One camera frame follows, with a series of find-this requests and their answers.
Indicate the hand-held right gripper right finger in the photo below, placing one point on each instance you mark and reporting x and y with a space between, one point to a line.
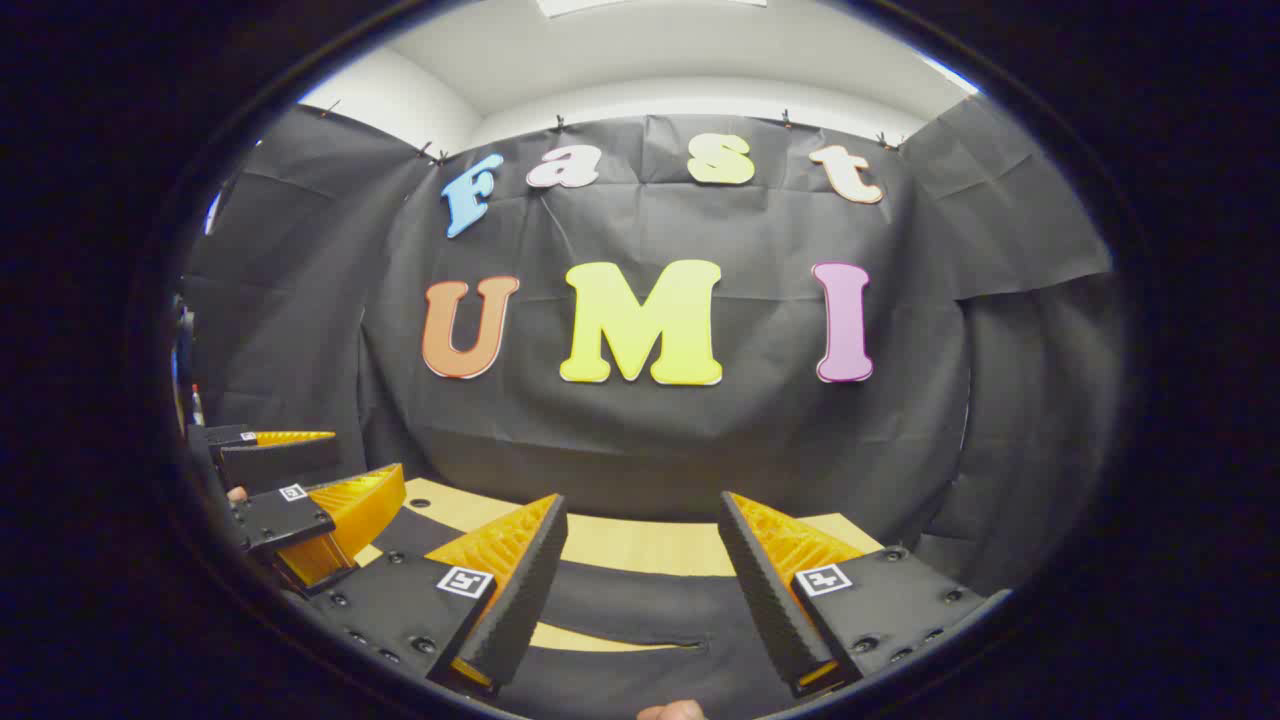
765 590

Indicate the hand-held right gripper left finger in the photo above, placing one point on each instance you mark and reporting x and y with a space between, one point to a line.
520 590

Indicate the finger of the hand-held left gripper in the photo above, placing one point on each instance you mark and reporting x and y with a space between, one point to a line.
275 465
280 520

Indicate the black jeans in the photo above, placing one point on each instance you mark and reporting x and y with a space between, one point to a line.
640 610

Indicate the red capped bottle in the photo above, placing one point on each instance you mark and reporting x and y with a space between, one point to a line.
197 405

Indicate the black backdrop cloth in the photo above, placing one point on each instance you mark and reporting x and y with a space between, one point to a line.
700 450

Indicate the ceiling light panel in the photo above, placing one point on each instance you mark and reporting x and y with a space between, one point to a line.
650 5

